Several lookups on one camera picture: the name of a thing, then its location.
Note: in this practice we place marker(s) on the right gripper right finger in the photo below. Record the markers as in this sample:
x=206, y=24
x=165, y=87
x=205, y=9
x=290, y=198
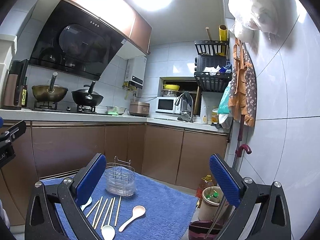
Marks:
x=272, y=220

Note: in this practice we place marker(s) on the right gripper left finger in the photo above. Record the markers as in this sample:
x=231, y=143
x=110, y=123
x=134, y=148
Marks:
x=43, y=221

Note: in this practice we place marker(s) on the small white spoon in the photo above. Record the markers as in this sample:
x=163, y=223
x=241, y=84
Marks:
x=88, y=203

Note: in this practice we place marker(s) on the wooden chopstick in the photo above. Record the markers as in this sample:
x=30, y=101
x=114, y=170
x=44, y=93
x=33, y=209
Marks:
x=96, y=213
x=105, y=216
x=117, y=212
x=91, y=210
x=100, y=214

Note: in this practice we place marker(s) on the large pale blue spoon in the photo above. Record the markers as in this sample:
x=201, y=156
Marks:
x=108, y=232

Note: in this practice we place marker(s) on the cream white spoon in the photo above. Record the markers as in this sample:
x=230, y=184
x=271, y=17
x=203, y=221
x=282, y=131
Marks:
x=137, y=211

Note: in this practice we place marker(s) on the chrome kitchen faucet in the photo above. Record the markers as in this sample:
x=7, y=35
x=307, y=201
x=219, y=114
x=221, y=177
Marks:
x=185, y=102

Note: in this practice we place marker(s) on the oil bottle yellow label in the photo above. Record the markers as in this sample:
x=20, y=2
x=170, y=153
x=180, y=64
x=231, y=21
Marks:
x=24, y=94

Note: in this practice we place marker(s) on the beige trash bin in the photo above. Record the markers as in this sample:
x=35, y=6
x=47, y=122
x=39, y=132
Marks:
x=211, y=199

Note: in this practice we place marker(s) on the gas stove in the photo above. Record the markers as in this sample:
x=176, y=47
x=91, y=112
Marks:
x=67, y=107

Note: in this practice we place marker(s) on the dark red basin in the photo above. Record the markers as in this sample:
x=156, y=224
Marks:
x=198, y=229

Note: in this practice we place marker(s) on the cooking oil jug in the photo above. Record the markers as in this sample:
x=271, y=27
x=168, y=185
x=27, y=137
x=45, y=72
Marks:
x=205, y=182

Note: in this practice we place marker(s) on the black frying pan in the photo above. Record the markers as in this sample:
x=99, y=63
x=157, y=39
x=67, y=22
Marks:
x=87, y=96

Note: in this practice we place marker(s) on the white appliance at left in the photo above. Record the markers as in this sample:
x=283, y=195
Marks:
x=8, y=49

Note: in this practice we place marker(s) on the steel bowl green board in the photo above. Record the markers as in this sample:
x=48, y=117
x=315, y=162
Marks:
x=115, y=110

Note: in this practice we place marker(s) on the brown lower cabinets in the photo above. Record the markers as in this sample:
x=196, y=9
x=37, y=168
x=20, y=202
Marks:
x=178, y=156

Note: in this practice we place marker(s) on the blue towel mat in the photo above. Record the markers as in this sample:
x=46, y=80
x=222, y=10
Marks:
x=168, y=211

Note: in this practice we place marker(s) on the teal plastic bag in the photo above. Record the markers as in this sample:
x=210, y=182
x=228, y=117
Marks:
x=223, y=105

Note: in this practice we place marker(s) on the orange floral apron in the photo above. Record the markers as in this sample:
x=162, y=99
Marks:
x=243, y=87

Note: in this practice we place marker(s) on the black range hood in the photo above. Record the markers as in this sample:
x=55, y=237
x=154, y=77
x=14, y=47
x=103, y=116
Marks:
x=74, y=42

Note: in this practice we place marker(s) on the brown rice cooker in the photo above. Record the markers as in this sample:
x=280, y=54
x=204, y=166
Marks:
x=138, y=108

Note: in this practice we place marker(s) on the white water heater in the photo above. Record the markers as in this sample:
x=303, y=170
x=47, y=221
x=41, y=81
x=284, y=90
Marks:
x=135, y=71

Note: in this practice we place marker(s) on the white microwave oven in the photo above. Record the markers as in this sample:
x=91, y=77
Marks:
x=166, y=104

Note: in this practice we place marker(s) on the yellow pot on shelf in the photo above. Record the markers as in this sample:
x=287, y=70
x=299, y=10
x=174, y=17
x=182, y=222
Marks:
x=171, y=87

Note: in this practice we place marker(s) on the yellow roll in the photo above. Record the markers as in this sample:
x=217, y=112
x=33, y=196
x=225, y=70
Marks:
x=223, y=36

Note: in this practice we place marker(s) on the wooden rolling pin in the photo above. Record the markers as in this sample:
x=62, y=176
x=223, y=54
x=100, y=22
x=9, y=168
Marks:
x=208, y=33

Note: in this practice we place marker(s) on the white plastic bag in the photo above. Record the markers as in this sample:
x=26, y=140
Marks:
x=267, y=16

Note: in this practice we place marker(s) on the brass wok with handle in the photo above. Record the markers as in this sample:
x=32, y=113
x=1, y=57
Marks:
x=49, y=92

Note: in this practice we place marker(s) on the clear wire utensil holder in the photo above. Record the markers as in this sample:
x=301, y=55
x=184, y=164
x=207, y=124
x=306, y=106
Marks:
x=120, y=178

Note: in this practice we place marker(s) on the black wall dish rack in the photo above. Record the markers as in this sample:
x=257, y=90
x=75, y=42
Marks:
x=212, y=68

